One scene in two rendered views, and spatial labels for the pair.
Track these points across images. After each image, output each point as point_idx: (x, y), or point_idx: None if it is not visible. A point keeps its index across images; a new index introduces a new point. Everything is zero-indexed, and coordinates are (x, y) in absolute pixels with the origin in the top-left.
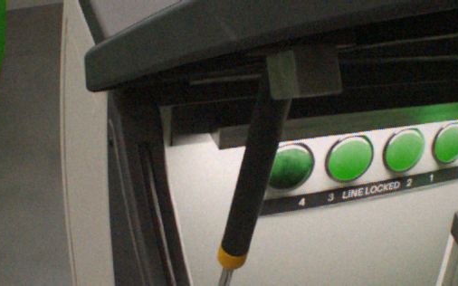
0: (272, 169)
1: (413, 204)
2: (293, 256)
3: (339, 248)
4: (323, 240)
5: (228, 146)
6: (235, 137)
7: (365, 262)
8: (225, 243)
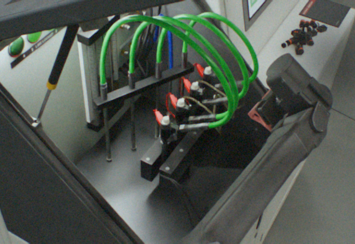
0: (13, 49)
1: (60, 38)
2: (28, 76)
3: (41, 66)
4: (35, 65)
5: (1, 49)
6: (2, 44)
7: (50, 66)
8: (52, 81)
